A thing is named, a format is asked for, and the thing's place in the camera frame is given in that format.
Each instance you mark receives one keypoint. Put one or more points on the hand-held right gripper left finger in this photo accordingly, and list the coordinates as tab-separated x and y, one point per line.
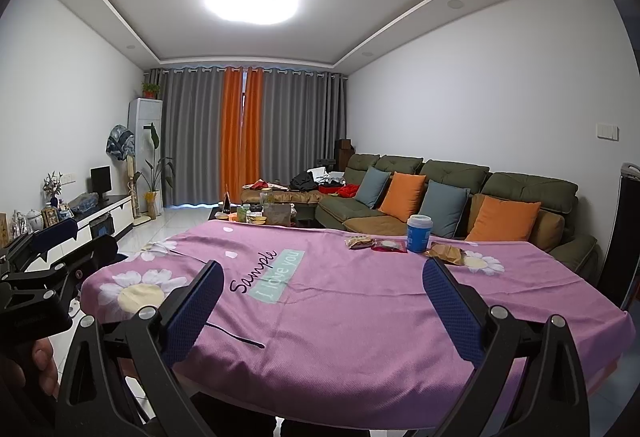
192	317

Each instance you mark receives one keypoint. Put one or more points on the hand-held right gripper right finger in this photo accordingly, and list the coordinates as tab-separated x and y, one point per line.
452	312

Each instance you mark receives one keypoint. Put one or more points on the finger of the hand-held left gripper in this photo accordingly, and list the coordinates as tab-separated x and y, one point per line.
52	234
97	249

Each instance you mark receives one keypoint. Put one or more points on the person's left hand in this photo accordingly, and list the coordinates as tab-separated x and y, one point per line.
45	362

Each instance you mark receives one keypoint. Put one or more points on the framed picture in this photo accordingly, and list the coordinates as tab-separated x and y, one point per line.
50	217

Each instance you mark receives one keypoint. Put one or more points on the white ceramic jar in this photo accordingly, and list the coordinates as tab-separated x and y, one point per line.
34	220

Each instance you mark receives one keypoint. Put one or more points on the blue white porcelain jar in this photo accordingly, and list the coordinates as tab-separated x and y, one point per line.
65	214

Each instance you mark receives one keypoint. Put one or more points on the clear plastic bag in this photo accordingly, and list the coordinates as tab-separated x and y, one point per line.
19	224

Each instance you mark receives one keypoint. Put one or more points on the white black TV cabinet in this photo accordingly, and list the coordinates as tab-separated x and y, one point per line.
112	214

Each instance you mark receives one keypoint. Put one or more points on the blue patterned bundle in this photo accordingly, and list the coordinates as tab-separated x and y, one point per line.
84	203

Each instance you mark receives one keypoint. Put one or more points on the tall wooden printed box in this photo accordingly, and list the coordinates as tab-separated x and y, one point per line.
4	227

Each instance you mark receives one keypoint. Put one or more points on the branch plant in vase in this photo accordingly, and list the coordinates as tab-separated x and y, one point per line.
52	182

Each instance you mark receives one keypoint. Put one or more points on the brown snack packet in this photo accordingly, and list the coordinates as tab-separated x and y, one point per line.
445	253

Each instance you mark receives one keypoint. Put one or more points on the vase with yellow stalks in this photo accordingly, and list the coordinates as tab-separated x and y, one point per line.
150	204

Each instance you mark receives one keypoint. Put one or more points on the black monitor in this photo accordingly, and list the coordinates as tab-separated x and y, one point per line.
101	179

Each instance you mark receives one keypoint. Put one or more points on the pink floral tablecloth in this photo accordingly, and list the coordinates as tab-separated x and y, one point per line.
375	317

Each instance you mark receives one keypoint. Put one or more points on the blue cup with white lid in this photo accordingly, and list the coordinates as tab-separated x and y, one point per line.
419	237

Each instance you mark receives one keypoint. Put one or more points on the red snack packet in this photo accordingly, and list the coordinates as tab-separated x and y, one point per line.
390	245

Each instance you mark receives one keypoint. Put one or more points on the tall leafy plant white pot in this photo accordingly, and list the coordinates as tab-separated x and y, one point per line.
155	172

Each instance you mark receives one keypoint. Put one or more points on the blue-grey cushion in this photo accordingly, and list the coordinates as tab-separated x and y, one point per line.
372	187
442	209

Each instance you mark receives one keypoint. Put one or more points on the orange cushion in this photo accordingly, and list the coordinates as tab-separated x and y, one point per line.
502	219
402	197

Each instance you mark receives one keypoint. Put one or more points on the standing fan with patterned cover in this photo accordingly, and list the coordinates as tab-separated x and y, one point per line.
120	142

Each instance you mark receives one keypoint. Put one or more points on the small brown biscuit packet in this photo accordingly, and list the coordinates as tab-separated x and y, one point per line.
359	242

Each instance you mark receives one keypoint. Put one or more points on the white standing air conditioner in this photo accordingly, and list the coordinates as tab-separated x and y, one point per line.
145	112

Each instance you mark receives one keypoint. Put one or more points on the green sofa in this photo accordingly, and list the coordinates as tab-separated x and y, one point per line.
530	187

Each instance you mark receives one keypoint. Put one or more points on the black white coffee table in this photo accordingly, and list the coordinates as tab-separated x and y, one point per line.
305	219

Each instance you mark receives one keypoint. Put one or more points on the grey curtain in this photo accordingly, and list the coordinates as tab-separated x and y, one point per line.
195	137

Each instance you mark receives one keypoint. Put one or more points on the small potted plant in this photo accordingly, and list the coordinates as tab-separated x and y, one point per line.
151	90

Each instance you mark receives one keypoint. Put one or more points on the pile of clothes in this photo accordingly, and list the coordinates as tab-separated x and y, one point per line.
302	180

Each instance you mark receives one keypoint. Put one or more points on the orange curtain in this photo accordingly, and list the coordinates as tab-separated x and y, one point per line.
232	137

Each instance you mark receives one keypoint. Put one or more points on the black chair back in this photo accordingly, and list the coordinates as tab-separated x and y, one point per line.
622	232

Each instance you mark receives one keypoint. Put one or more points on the dark brown box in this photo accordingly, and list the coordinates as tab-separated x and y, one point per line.
345	154

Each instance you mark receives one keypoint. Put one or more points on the recessed ceiling spotlight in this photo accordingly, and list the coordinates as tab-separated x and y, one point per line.
454	4

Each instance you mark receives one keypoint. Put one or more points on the white wall socket strip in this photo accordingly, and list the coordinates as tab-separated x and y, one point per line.
67	177

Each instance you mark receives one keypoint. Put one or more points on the white wall switch panel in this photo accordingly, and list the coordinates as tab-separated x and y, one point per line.
606	131

